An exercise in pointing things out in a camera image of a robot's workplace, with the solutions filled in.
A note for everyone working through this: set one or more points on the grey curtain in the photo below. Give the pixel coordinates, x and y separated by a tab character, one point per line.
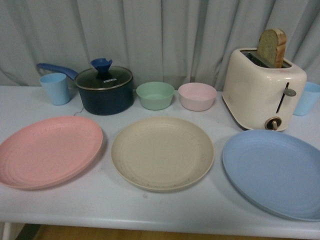
173	41

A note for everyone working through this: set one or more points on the beige plate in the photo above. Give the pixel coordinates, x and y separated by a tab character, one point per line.
163	154

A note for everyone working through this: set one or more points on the glass pot lid blue knob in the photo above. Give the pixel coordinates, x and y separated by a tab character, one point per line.
103	76

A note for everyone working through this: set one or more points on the light blue cup right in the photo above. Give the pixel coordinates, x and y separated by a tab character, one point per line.
308	99

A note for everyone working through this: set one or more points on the pink bowl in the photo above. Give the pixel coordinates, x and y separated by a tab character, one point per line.
198	97

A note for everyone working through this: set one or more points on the cream toaster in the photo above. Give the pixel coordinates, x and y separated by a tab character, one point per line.
260	97

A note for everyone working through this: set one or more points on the green bowl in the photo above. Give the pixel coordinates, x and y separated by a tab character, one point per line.
155	95

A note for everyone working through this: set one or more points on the dark blue saucepan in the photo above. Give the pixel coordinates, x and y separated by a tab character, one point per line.
98	102

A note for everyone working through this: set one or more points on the light blue cup left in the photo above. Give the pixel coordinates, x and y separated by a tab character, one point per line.
56	87

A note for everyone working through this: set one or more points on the light blue cup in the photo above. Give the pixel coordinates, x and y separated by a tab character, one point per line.
56	87
308	99

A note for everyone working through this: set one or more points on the pink plate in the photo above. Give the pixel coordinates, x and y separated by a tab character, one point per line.
49	152

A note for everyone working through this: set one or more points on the blue plate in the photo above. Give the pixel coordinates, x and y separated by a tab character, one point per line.
277	172

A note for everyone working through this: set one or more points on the bread slice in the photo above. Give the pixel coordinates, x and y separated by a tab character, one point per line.
271	46

